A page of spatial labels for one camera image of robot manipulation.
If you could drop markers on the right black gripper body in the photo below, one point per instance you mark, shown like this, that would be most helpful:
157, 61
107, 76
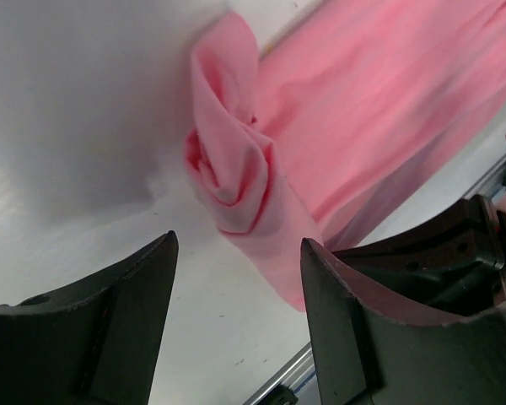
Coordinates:
453, 262

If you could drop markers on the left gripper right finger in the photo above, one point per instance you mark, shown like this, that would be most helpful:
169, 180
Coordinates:
372, 345

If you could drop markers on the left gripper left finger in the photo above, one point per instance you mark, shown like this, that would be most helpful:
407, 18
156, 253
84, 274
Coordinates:
94, 341

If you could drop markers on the aluminium front rail frame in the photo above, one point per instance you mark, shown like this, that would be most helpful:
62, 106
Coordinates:
297, 376

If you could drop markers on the pink t shirt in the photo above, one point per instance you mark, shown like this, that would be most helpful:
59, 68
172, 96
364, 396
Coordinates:
331, 131

